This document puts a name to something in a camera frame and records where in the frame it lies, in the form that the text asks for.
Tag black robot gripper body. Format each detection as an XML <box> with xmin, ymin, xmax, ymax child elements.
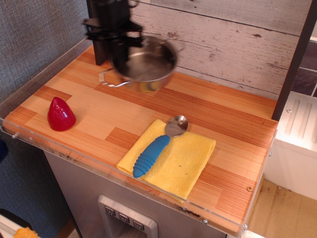
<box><xmin>83</xmin><ymin>0</ymin><xmax>143</xmax><ymax>47</ymax></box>

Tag white toy sink unit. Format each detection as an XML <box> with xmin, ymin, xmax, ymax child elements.
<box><xmin>264</xmin><ymin>92</ymin><xmax>317</xmax><ymax>199</ymax></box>

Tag clear acrylic edge guard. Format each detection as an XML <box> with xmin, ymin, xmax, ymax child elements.
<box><xmin>3</xmin><ymin>111</ymin><xmax>277</xmax><ymax>237</ymax></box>

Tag yellow folded cloth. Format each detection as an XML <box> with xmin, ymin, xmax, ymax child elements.
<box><xmin>116</xmin><ymin>119</ymin><xmax>216</xmax><ymax>199</ymax></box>

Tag red plastic pepper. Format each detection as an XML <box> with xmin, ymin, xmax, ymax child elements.
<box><xmin>47</xmin><ymin>97</ymin><xmax>76</xmax><ymax>131</ymax></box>

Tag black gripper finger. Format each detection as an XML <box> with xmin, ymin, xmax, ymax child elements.
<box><xmin>110</xmin><ymin>39</ymin><xmax>130</xmax><ymax>70</ymax></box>

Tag orange object bottom left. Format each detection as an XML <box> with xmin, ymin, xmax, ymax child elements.
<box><xmin>13</xmin><ymin>228</ymin><xmax>39</xmax><ymax>238</ymax></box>

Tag dark right frame post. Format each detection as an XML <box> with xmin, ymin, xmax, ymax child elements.
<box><xmin>271</xmin><ymin>0</ymin><xmax>317</xmax><ymax>121</ymax></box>

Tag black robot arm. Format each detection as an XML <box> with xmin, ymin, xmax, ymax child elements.
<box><xmin>83</xmin><ymin>0</ymin><xmax>143</xmax><ymax>68</ymax></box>

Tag stainless steel pot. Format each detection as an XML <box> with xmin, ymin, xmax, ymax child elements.
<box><xmin>99</xmin><ymin>36</ymin><xmax>186</xmax><ymax>92</ymax></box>

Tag blue handled metal spoon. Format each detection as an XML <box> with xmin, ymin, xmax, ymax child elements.
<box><xmin>132</xmin><ymin>115</ymin><xmax>189</xmax><ymax>178</ymax></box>

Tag grey toy fridge cabinet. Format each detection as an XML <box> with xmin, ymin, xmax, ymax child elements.
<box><xmin>45</xmin><ymin>152</ymin><xmax>226</xmax><ymax>238</ymax></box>

